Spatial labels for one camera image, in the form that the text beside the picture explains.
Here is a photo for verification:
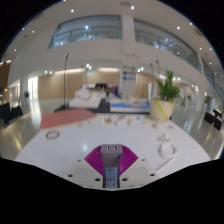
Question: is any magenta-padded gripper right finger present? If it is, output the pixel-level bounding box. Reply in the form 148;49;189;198
117;144;160;188

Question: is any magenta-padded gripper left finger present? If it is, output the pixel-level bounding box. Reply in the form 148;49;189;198
64;145;108;189

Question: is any small grey-mauve charger block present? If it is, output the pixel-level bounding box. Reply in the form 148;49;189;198
99;143;124;169

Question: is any flat pink-red mat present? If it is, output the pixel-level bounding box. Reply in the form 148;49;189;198
39;109;98;130

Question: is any blue flat board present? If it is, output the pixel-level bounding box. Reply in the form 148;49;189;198
109;101;151;114

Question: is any potted plant in striped pot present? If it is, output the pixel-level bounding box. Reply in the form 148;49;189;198
149;70;182;123

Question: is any white architectural model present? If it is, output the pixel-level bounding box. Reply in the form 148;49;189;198
68;87;105;109

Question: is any purple-lit display screen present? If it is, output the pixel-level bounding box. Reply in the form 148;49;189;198
84;83;119;95

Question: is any tall black stand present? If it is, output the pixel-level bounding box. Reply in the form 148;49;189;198
59;53;71;111

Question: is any group of dark chairs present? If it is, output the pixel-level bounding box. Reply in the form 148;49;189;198
203;109;223;132
0;101;24;125

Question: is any direction sign with arrows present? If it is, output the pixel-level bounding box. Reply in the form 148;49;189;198
121;64;138;83

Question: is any coiled white cable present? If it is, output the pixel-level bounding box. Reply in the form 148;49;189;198
156;133;180;172

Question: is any brown tape ring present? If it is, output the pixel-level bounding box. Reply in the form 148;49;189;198
45;130;61;140

